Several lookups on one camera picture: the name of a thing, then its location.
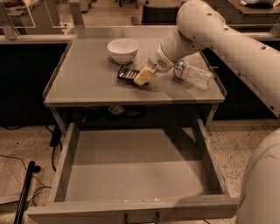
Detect black pole on floor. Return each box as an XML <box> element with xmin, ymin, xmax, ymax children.
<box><xmin>13</xmin><ymin>161</ymin><xmax>40</xmax><ymax>224</ymax></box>

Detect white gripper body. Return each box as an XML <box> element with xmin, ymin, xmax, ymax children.
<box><xmin>148</xmin><ymin>40</ymin><xmax>176</xmax><ymax>72</ymax></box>

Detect white ceramic bowl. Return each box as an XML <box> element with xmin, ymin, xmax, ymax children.
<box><xmin>107</xmin><ymin>38</ymin><xmax>139</xmax><ymax>65</ymax></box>

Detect clear plastic water bottle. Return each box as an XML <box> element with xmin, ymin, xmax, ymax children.
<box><xmin>173</xmin><ymin>60</ymin><xmax>214</xmax><ymax>91</ymax></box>

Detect white horizontal rail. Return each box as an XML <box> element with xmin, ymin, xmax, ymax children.
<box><xmin>0</xmin><ymin>32</ymin><xmax>280</xmax><ymax>45</ymax></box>

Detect black drawer handle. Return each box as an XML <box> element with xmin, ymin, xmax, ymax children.
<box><xmin>123</xmin><ymin>212</ymin><xmax>160</xmax><ymax>224</ymax></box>

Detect grey open drawer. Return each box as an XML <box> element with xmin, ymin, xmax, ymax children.
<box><xmin>27</xmin><ymin>120</ymin><xmax>238</xmax><ymax>224</ymax></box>

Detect yellow taped gripper finger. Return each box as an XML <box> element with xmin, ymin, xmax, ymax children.
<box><xmin>134</xmin><ymin>66</ymin><xmax>157</xmax><ymax>86</ymax></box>

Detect black rxbar chocolate wrapper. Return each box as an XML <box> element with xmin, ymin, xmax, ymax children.
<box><xmin>117</xmin><ymin>66</ymin><xmax>140</xmax><ymax>85</ymax></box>

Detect grey counter cabinet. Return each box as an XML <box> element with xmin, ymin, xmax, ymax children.
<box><xmin>44</xmin><ymin>26</ymin><xmax>225</xmax><ymax>133</ymax></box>

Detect white tag under counter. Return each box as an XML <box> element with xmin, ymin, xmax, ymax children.
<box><xmin>108</xmin><ymin>105</ymin><xmax>124</xmax><ymax>115</ymax></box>

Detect black floor cable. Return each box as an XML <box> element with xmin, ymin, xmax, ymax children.
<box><xmin>0</xmin><ymin>125</ymin><xmax>64</xmax><ymax>207</ymax></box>

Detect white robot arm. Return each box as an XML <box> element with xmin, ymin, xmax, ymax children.
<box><xmin>135</xmin><ymin>0</ymin><xmax>280</xmax><ymax>224</ymax></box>

